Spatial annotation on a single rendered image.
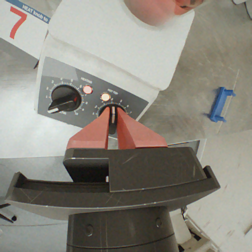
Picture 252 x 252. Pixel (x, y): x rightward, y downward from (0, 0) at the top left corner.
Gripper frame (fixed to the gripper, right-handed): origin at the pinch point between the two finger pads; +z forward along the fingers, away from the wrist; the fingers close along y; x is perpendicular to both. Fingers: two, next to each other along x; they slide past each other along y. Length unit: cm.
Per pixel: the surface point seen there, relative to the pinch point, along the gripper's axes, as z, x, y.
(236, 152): 31, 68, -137
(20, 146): 0.6, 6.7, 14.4
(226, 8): 27.4, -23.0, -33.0
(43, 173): 33, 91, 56
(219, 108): 10.8, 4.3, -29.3
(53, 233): -15, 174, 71
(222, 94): 12.6, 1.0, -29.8
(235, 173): 14, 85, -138
